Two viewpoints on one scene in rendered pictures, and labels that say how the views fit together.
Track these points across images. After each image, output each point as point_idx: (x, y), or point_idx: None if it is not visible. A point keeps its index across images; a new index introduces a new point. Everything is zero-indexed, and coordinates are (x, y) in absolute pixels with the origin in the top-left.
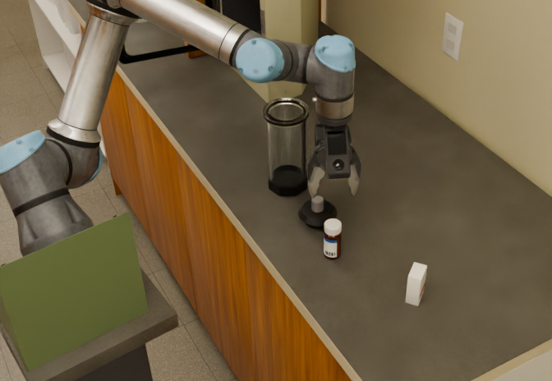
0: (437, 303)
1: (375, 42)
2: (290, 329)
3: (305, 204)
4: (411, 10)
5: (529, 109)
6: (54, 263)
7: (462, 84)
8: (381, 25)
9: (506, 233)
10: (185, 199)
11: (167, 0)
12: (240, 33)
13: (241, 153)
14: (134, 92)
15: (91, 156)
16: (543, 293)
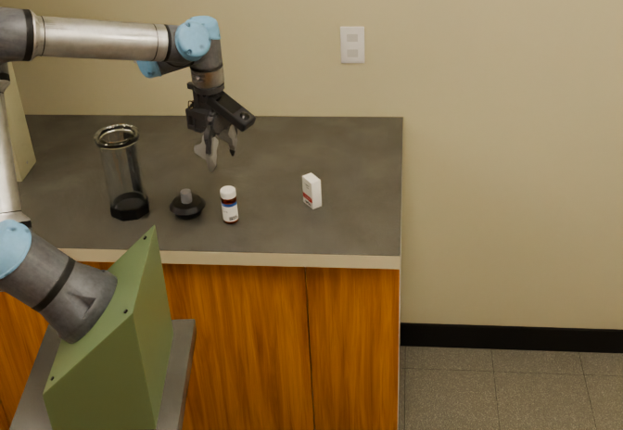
0: (328, 197)
1: (43, 98)
2: (224, 312)
3: (173, 204)
4: None
5: (244, 64)
6: (146, 295)
7: (168, 81)
8: (45, 79)
9: (304, 145)
10: None
11: (91, 26)
12: (164, 27)
13: (59, 218)
14: None
15: None
16: (366, 157)
